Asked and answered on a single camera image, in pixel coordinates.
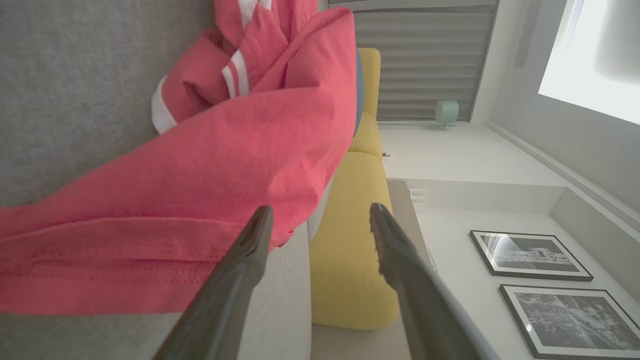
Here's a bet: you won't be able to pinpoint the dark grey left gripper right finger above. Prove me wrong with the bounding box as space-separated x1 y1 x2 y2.
369 202 501 360

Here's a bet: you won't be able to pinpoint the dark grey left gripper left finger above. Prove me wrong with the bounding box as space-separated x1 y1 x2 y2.
152 205 275 360

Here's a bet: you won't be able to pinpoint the red shirt with letter print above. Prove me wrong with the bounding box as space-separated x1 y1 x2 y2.
0 0 358 316

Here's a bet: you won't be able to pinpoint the large yellow cushion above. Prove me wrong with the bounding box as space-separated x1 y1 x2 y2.
309 151 401 331

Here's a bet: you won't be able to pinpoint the black framed monochrome picture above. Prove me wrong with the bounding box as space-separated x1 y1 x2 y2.
499 284 640 360
469 230 594 282

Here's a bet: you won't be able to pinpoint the mint green table lamp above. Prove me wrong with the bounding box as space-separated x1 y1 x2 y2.
434 100 460 130

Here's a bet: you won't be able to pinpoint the small yellow cushion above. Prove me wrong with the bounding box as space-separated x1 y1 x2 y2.
348 47 383 157

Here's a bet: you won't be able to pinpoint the blue cushion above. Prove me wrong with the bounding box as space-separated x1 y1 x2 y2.
353 49 365 138

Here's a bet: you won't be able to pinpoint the grey window blinds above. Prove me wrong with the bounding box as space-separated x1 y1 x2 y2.
327 0 501 122

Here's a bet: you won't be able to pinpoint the grey fabric sofa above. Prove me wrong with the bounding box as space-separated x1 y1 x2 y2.
0 0 333 360

